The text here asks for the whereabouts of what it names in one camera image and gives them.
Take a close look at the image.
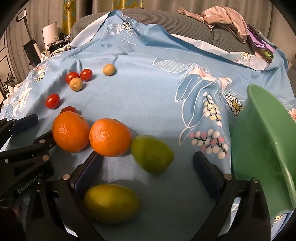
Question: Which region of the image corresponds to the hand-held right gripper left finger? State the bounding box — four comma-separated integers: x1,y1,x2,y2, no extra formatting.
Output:
25,151,104,241

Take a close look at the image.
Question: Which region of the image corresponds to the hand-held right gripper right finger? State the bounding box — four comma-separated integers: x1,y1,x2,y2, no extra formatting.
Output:
192,151,272,241

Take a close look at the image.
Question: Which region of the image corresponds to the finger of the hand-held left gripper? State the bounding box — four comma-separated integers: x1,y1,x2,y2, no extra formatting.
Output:
0,130,57,165
0,113,39,149

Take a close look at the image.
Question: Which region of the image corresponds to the orange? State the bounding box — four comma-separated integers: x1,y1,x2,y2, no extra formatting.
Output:
52,111,90,153
89,118,133,157

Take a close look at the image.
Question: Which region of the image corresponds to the red cherry tomato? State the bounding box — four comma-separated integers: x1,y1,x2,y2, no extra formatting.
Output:
80,69,93,81
66,72,80,84
46,94,61,109
60,106,78,114

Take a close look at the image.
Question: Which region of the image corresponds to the yellow lemon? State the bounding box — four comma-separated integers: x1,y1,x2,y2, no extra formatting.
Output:
83,184,140,224

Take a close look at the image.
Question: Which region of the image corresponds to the green lemon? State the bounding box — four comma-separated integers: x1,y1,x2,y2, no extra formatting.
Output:
131,135,174,175

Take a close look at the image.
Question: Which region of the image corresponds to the green plastic bowl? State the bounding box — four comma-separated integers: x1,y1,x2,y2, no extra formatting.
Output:
230,84,296,217

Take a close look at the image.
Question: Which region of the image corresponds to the potted plant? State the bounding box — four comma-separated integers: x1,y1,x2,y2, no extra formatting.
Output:
0,73,16,93

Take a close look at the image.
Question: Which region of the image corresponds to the small brown longan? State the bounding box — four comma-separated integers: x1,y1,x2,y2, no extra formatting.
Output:
69,77,83,92
103,64,115,76

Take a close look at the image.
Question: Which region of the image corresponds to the black stick vacuum cleaner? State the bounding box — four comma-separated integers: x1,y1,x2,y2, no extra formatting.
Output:
17,9,43,68

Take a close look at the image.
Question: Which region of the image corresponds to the black and white cloth pile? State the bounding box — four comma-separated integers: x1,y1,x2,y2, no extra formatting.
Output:
45,32,71,56

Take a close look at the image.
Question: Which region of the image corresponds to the blue floral bed sheet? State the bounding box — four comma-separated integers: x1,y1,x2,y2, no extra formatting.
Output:
0,9,296,241

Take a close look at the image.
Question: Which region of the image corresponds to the white paper roll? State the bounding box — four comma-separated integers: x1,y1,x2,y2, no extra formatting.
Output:
42,22,58,47

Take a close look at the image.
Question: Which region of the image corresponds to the purple cloth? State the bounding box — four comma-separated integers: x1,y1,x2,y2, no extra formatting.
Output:
247,24,278,54

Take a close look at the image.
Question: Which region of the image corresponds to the grey sofa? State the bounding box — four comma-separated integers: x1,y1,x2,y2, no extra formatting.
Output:
69,7,296,98

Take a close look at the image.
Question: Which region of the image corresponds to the pink garment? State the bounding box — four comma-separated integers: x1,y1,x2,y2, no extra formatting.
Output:
177,6,249,43

